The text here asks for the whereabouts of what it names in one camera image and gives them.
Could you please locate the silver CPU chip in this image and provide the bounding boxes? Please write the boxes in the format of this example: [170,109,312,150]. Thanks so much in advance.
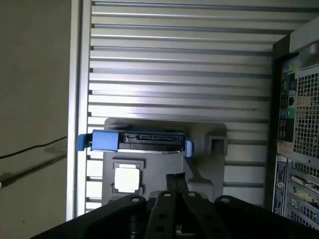
[114,164,141,193]

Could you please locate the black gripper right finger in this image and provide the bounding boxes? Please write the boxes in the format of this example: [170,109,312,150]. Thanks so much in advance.
[176,173,319,239]

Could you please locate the hard disk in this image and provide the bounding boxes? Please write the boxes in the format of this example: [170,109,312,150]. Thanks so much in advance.
[76,129,194,157]

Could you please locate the thin black floor cable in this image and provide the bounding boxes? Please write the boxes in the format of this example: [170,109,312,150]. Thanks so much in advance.
[0,135,68,159]

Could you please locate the grey plastic parts rack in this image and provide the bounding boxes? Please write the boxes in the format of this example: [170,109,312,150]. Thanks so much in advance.
[101,117,228,207]

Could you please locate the open black PC case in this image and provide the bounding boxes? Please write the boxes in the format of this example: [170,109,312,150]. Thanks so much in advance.
[264,14,319,230]

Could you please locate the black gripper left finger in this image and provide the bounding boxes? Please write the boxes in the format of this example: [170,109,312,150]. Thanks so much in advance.
[31,174,178,239]

